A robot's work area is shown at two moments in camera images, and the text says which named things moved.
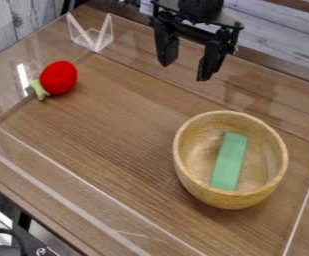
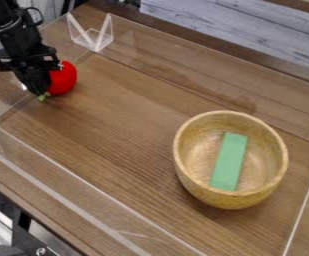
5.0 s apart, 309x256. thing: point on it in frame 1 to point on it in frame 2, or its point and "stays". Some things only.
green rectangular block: (229, 161) stays
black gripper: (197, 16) to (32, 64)
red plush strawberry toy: (58, 78) stays
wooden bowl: (231, 157) stays
